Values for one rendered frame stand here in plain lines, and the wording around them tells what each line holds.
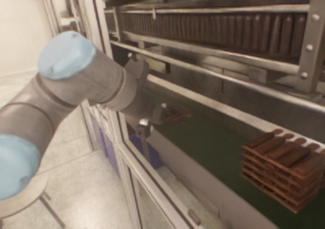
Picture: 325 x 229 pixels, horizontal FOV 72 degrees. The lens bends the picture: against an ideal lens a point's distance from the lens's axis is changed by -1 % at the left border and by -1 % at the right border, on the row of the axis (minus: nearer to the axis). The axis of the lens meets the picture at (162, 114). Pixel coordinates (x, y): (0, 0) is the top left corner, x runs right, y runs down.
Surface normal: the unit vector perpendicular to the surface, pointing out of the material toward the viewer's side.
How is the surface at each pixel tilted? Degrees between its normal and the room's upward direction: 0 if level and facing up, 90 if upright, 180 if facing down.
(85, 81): 113
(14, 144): 52
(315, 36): 90
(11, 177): 92
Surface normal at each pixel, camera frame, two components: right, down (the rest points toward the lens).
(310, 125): -0.86, 0.30
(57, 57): -0.43, -0.41
